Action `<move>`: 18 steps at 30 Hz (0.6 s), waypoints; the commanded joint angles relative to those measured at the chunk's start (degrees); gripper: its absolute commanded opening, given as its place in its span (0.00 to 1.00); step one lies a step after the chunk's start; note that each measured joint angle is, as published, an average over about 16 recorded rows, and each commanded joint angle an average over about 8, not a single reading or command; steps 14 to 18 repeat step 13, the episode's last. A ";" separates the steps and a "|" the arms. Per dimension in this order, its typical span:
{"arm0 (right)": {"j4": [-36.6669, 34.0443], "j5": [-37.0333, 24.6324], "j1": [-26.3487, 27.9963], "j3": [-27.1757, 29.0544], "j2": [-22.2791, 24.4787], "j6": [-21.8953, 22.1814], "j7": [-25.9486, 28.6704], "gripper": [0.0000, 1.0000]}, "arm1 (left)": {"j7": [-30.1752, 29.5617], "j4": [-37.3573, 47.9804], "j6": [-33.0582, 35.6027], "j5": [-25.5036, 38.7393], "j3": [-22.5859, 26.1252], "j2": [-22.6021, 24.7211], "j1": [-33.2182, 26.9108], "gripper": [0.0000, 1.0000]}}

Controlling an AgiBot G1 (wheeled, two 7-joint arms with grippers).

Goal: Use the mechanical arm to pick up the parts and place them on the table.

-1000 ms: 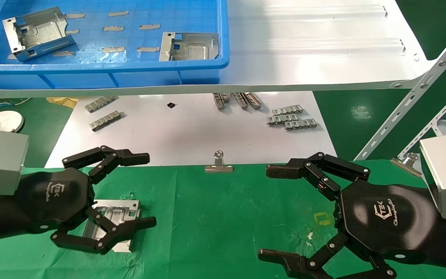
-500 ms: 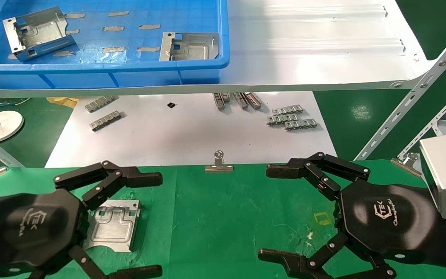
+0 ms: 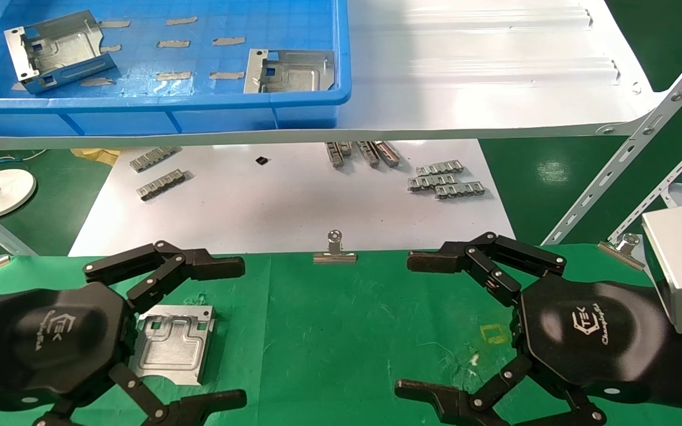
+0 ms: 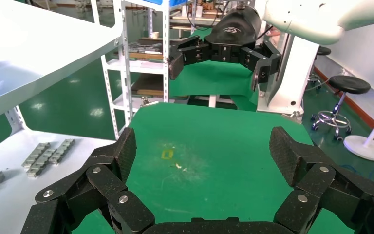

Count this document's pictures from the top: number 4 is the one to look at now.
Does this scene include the white metal shelf rack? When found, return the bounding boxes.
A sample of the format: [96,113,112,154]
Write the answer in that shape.
[90,0,120,140]

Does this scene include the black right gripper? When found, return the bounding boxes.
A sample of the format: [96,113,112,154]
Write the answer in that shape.
[168,6,282,92]

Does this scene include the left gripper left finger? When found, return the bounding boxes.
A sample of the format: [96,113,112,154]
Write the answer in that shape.
[20,127,155,234]

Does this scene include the white metal shelf board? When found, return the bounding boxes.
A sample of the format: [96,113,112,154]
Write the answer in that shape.
[0,0,124,127]

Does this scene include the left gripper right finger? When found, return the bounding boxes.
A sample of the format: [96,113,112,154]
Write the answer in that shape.
[268,126,374,234]

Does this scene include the white floor fan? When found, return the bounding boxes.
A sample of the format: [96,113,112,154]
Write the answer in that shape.
[343,53,374,162]

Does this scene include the white rack shelf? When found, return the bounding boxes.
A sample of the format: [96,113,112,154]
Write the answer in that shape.
[112,95,176,113]
[104,59,167,75]

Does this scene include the white robot torso column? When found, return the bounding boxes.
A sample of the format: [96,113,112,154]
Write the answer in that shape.
[257,34,320,115]

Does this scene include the brown wooden board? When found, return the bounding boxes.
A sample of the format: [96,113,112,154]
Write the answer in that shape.
[131,73,165,97]

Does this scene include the white perforated rack post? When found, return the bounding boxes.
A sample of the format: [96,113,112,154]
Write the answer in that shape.
[113,0,133,127]
[162,0,170,104]

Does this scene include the black round swivel stool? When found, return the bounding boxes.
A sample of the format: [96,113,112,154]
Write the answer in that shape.
[310,75,372,142]
[308,46,332,89]

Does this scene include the green table cloth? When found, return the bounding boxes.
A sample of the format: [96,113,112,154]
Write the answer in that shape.
[72,102,355,234]
[169,28,259,112]

